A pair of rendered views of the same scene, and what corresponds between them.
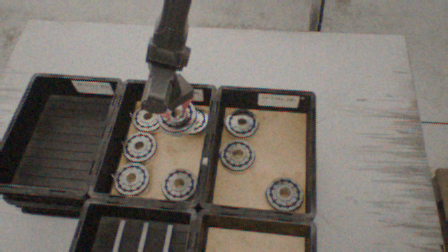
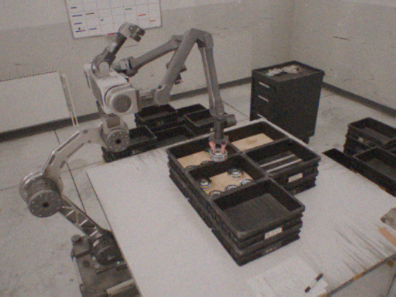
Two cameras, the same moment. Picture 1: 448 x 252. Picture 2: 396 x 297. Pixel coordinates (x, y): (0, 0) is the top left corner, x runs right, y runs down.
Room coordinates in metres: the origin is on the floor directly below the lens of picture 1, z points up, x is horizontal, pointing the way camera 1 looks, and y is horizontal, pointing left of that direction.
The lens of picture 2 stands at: (1.69, 1.37, 2.08)
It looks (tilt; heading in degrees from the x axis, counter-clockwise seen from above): 31 degrees down; 232
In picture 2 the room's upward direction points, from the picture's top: 2 degrees counter-clockwise
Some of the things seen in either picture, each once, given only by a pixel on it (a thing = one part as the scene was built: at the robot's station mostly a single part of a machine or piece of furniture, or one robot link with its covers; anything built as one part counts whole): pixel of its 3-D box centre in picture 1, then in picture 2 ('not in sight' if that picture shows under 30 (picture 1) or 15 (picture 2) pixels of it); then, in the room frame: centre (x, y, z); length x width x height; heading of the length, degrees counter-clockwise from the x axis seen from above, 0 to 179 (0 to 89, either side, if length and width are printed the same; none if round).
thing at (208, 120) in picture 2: not in sight; (207, 135); (-0.29, -1.02, 0.37); 0.40 x 0.30 x 0.45; 169
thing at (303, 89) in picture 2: not in sight; (283, 109); (-1.21, -0.79, 0.45); 0.60 x 0.45 x 0.90; 169
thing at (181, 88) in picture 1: (167, 87); (218, 134); (0.57, 0.12, 1.16); 0.10 x 0.07 x 0.07; 122
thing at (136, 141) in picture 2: not in sight; (134, 157); (0.50, -1.16, 0.37); 0.40 x 0.30 x 0.45; 169
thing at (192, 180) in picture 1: (179, 184); (235, 171); (0.45, 0.14, 0.86); 0.10 x 0.10 x 0.01
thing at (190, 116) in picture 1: (176, 114); (218, 152); (0.57, 0.11, 1.04); 0.10 x 0.10 x 0.01
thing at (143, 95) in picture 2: not in sight; (141, 96); (0.94, -0.03, 1.45); 0.09 x 0.08 x 0.12; 79
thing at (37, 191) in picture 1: (58, 130); (257, 204); (0.64, 0.48, 0.92); 0.40 x 0.30 x 0.02; 168
